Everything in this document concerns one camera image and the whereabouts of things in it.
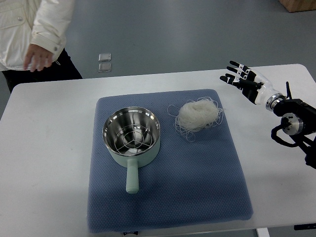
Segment wire steamer rack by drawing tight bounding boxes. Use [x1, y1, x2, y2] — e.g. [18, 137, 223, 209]
[114, 124, 154, 154]

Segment upper metal floor plate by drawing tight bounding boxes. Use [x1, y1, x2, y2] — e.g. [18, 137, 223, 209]
[98, 53, 112, 62]

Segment metal floor plate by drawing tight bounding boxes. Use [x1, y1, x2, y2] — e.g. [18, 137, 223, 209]
[98, 53, 112, 62]
[98, 62, 112, 73]

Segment mint green steel pot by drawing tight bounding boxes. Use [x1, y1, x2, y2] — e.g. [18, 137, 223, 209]
[102, 107, 160, 194]

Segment wooden box corner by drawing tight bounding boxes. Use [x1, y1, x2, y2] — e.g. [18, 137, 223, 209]
[279, 0, 316, 13]

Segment person's white jacket torso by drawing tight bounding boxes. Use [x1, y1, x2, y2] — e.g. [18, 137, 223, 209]
[0, 0, 41, 71]

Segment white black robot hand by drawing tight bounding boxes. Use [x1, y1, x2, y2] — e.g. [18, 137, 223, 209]
[220, 61, 285, 106]

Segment blue quilted mat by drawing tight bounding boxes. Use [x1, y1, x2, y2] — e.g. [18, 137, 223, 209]
[87, 89, 253, 233]

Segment white jacket sleeve forearm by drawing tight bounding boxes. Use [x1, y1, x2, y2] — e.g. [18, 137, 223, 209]
[31, 0, 75, 55]

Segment lower metal floor plate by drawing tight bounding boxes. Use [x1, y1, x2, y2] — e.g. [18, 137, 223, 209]
[98, 62, 112, 73]

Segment person's bare hand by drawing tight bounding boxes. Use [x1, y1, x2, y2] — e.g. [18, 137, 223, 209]
[23, 44, 53, 72]

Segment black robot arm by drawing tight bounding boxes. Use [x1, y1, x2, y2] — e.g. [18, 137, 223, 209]
[266, 94, 316, 168]

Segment white vermicelli bundle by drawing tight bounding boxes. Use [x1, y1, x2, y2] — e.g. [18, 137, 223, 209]
[167, 97, 224, 142]

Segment person's black trousers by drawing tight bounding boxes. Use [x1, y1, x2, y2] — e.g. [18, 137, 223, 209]
[2, 49, 82, 93]

